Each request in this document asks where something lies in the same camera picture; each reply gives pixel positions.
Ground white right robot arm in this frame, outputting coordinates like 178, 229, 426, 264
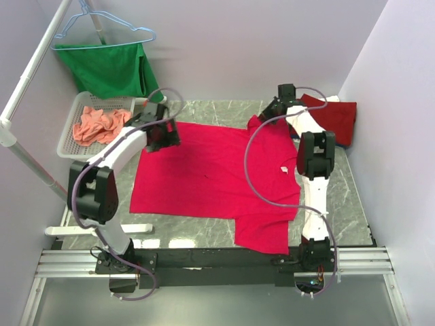
260, 84, 335, 271

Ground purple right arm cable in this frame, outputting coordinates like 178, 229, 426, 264
244, 84, 341, 298

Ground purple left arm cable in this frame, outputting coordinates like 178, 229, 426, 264
69, 88, 186, 302

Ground pink-red t-shirt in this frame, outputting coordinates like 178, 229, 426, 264
130, 116, 300, 255

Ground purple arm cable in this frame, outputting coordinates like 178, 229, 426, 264
244, 84, 341, 298
69, 88, 186, 302

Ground white plastic laundry basket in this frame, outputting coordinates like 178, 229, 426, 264
57, 92, 145, 160

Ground dark red folded t-shirt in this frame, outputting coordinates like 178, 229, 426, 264
309, 102, 357, 131

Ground salmon orange t-shirt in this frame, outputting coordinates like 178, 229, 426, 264
73, 106, 132, 147

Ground aluminium rail frame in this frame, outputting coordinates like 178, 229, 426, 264
20, 245, 411, 325

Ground green hanging t-shirt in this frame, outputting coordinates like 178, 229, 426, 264
55, 43, 164, 103

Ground light blue wire hanger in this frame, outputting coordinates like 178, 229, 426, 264
50, 1, 157, 51

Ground white clothes rack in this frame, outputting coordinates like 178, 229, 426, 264
0, 0, 168, 237

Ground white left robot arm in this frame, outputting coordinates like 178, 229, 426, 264
67, 101, 181, 273

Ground blue folded t-shirt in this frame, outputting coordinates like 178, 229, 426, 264
289, 126, 353, 149

